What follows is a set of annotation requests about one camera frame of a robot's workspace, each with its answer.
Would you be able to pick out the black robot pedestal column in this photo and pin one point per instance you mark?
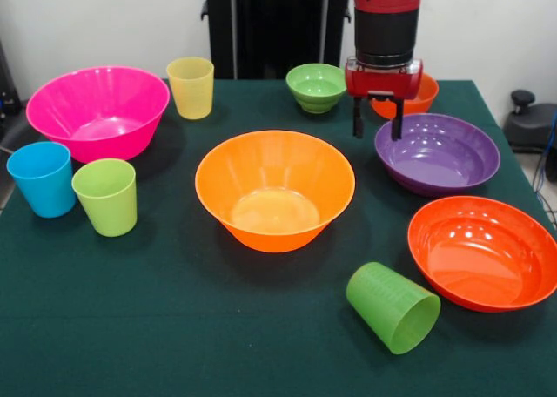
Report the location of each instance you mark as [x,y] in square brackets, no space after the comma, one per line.
[270,22]

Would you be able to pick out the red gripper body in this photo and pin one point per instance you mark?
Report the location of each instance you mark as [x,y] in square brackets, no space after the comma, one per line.
[383,81]

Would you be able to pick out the large orange bowl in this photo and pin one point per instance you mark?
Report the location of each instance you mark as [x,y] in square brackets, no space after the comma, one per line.
[274,188]

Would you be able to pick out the dark green tablecloth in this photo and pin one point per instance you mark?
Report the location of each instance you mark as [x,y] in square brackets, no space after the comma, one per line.
[174,327]

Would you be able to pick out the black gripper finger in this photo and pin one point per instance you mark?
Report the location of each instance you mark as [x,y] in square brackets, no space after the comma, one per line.
[397,123]
[358,118]

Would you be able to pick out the small orange bowl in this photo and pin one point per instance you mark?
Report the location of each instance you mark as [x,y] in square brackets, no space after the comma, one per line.
[425,97]

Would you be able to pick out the small green bowl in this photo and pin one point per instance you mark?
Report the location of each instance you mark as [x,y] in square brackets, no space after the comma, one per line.
[317,88]

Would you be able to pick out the yellow cup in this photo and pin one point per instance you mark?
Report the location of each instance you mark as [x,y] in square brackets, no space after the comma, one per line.
[190,88]

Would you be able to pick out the large pink bowl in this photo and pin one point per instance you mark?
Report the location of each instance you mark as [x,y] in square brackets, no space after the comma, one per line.
[98,109]

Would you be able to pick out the blue cup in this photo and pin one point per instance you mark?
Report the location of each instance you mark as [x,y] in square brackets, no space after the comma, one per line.
[43,179]

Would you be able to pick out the wide red-orange bowl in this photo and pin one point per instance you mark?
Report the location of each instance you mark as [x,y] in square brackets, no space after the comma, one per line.
[478,257]

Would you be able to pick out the purple bowl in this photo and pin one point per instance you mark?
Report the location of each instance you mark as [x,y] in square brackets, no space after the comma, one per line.
[437,157]

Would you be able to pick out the dark equipment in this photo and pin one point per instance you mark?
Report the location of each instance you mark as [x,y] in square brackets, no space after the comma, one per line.
[6,96]

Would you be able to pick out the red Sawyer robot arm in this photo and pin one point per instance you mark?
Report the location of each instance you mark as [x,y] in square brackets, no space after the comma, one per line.
[385,22]

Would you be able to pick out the black stand base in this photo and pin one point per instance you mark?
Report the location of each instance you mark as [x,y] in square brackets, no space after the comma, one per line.
[528,123]

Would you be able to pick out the lime green cup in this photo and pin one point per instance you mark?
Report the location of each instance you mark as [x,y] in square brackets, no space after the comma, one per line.
[106,197]

